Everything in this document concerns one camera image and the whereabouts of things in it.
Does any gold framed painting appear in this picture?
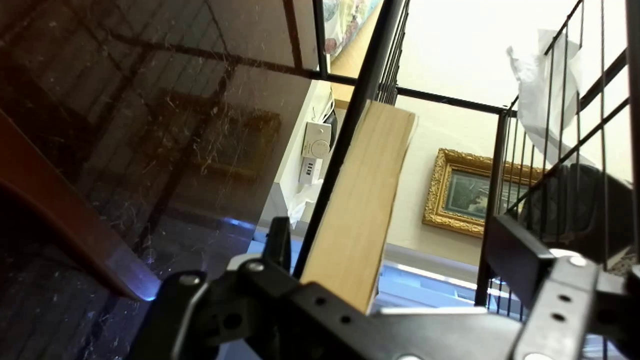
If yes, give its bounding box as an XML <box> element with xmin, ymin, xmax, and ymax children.
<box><xmin>422</xmin><ymin>146</ymin><xmax>547</xmax><ymax>240</ymax></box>

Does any black metal wire rack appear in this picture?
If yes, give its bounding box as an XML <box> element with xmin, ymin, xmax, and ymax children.
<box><xmin>282</xmin><ymin>0</ymin><xmax>640</xmax><ymax>316</ymax></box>

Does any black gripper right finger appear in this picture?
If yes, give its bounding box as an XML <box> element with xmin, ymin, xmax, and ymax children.
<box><xmin>481</xmin><ymin>212</ymin><xmax>559</xmax><ymax>309</ymax></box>

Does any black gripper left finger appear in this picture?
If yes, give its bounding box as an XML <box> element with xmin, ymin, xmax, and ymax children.
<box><xmin>259</xmin><ymin>214</ymin><xmax>294</xmax><ymax>272</ymax></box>

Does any beige box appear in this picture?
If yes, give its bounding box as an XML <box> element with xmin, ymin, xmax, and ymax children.
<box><xmin>298</xmin><ymin>97</ymin><xmax>419</xmax><ymax>316</ymax></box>

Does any white paper towel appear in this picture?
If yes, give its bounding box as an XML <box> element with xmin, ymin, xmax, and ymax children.
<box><xmin>504</xmin><ymin>28</ymin><xmax>603</xmax><ymax>169</ymax></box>

